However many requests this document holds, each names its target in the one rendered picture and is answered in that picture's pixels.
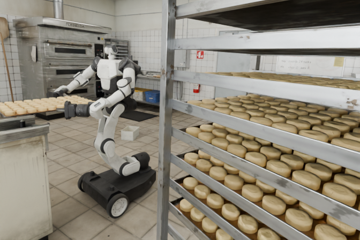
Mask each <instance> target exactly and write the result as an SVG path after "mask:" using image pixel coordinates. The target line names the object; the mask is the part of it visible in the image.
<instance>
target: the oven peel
mask: <svg viewBox="0 0 360 240"><path fill-rule="evenodd" d="M9 35H10V34H9V28H8V22H7V19H6V18H4V17H0V40H1V42H2V48H3V53H4V59H5V64H6V70H7V76H8V80H9V85H10V92H11V98H12V102H13V103H14V99H13V93H12V86H11V80H10V75H9V69H8V63H7V59H6V54H5V48H4V43H3V40H4V39H5V38H6V37H8V36H9Z"/></svg>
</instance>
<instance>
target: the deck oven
mask: <svg viewBox="0 0 360 240"><path fill-rule="evenodd" d="M12 22H13V27H14V28H16V37H17V47H18V57H19V67H20V77H21V87H22V98H23V101H24V100H32V101H33V99H40V100H41V99H42V98H47V96H46V93H47V92H48V91H50V92H54V91H55V90H56V89H58V88H59V87H61V86H67V85H68V84H70V83H71V82H72V81H73V80H74V77H73V76H74V75H76V74H77V73H78V72H81V71H83V70H86V69H87V68H88V67H89V66H90V65H92V64H93V59H94V58H95V57H96V56H98V57H100V58H102V59H105V51H104V49H105V43H104V35H106V34H112V29H111V28H109V27H103V26H97V25H91V24H84V23H80V22H75V21H68V20H63V19H56V18H51V17H44V16H38V17H29V18H20V19H13V20H12ZM35 43H36V62H34V61H33V60H32V56H31V53H32V46H34V47H35ZM65 94H66V95H68V96H70V97H71V96H73V95H76V96H81V97H83V98H87V99H90V100H93V101H97V100H99V99H100V98H104V95H106V93H105V92H104V91H103V90H102V86H101V79H100V78H99V77H98V75H97V73H96V74H95V75H93V76H92V79H91V80H90V81H89V83H87V84H86V85H85V86H78V87H77V88H75V89H74V90H73V91H72V92H71V93H67V92H66V93H65ZM35 116H36V117H39V118H42V119H45V120H48V121H49V120H52V119H57V118H62V117H65V113H64V112H56V111H50V112H42V113H38V114H35Z"/></svg>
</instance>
